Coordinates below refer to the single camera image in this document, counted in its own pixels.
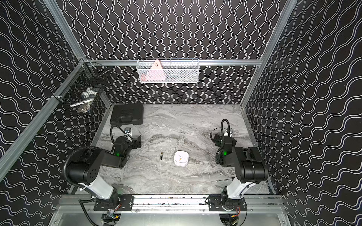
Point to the white wire wall basket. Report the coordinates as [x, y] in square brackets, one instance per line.
[176, 70]

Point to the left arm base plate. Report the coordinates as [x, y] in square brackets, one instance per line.
[122, 203]

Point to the silver items in black basket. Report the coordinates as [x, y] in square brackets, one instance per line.
[84, 105]

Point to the black plastic tool case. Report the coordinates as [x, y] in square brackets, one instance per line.
[127, 114]

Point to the black wire wall basket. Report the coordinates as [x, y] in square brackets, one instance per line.
[91, 75]

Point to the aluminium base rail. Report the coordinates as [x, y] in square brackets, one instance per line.
[190, 204]

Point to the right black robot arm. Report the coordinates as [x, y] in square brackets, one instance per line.
[248, 165]

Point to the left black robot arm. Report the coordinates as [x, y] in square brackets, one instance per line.
[83, 165]

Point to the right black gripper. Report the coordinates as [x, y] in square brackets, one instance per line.
[218, 138]

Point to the pink triangular card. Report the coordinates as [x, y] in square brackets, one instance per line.
[156, 72]

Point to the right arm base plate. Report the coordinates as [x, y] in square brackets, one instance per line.
[223, 203]

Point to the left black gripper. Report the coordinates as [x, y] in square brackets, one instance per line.
[135, 141]

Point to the white square alarm clock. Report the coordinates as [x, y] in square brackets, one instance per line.
[181, 158]

